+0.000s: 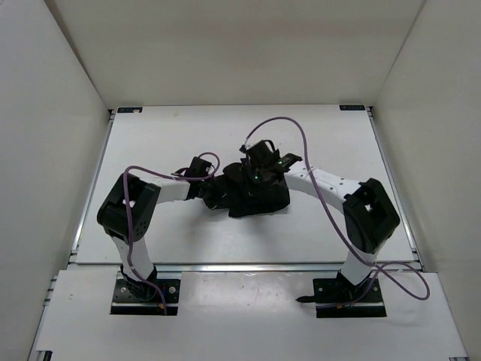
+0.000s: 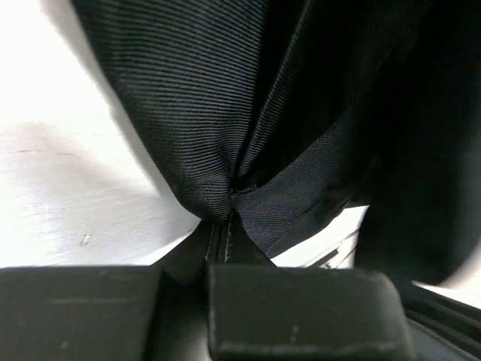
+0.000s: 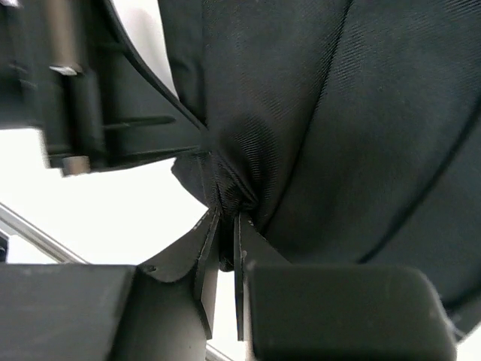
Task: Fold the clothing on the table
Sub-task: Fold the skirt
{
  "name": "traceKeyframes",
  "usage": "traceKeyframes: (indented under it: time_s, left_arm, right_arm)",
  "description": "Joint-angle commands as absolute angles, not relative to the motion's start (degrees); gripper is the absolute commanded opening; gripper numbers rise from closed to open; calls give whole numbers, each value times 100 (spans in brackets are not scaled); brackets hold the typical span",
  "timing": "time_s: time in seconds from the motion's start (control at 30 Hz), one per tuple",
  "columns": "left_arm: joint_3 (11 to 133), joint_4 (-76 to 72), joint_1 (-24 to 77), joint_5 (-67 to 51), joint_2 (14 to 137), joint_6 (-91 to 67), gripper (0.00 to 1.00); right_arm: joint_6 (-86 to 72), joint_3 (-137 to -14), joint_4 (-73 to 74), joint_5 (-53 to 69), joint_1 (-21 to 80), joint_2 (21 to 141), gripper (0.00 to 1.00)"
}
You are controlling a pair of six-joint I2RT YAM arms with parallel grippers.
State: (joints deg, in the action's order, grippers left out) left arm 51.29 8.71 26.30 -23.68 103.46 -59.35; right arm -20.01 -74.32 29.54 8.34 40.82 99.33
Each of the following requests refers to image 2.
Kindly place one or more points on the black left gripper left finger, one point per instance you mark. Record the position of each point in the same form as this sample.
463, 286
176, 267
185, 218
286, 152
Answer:
110, 312

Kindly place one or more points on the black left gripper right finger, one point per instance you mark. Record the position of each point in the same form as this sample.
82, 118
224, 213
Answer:
258, 311

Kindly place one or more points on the black skirt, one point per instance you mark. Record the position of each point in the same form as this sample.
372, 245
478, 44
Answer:
287, 112

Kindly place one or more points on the aluminium table edge rail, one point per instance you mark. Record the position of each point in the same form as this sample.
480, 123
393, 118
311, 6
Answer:
321, 254

